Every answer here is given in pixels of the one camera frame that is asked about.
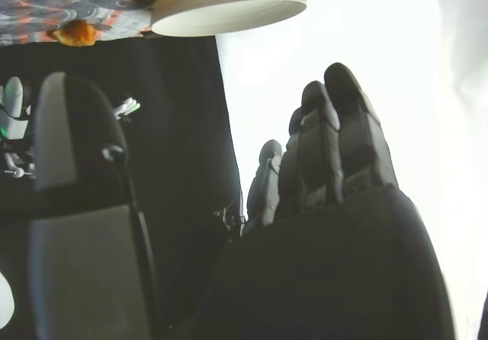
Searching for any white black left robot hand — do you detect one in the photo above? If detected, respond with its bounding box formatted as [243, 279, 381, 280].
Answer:
[28, 62, 457, 340]

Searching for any orange shrimp toy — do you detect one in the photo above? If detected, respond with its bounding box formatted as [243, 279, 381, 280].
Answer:
[46, 18, 97, 47]

